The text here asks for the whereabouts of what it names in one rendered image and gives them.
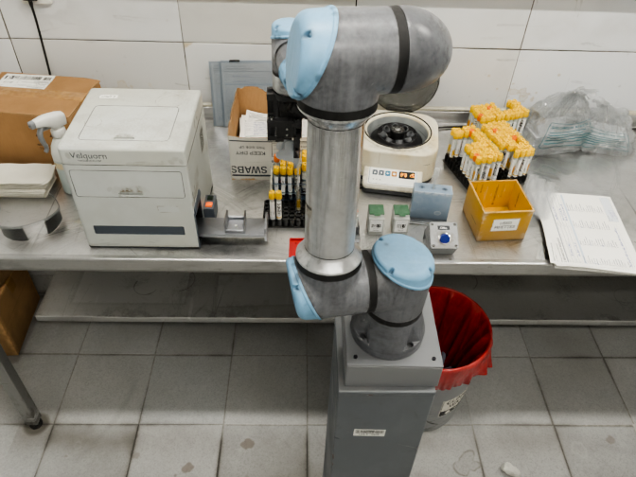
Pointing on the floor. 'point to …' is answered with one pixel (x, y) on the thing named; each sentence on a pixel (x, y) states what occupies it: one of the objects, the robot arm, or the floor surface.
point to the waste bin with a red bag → (458, 349)
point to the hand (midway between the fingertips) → (297, 163)
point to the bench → (610, 298)
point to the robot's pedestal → (372, 424)
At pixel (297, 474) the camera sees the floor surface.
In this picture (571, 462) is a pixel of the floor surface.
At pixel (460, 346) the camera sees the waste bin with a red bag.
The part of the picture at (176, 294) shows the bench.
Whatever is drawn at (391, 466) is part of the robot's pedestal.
